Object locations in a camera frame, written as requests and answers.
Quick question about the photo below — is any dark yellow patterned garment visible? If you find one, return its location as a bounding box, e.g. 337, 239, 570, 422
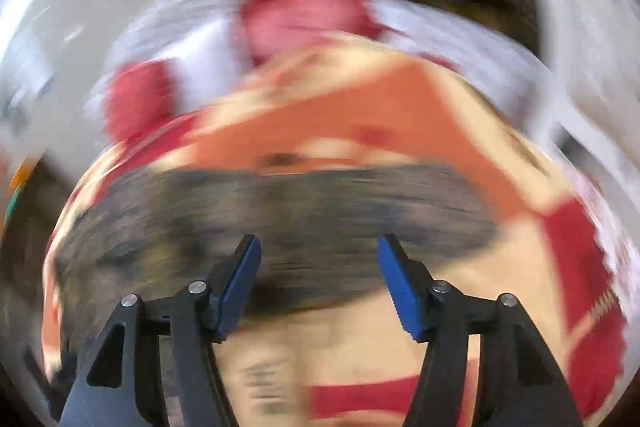
54, 161, 501, 314

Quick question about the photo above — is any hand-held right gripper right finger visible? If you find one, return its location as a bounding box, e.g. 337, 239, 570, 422
377, 234, 583, 427

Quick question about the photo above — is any white pillow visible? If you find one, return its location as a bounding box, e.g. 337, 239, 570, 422
172, 24, 251, 108

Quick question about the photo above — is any red fringed cushion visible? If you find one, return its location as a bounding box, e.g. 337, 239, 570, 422
239, 0, 383, 64
104, 61, 177, 144

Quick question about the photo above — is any orange red patchwork blanket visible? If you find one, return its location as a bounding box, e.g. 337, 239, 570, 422
42, 32, 628, 427

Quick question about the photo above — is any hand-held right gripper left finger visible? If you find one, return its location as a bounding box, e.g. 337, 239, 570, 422
59, 234, 263, 427

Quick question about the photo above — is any floral bed cover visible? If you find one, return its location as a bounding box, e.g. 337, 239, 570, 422
87, 0, 553, 135

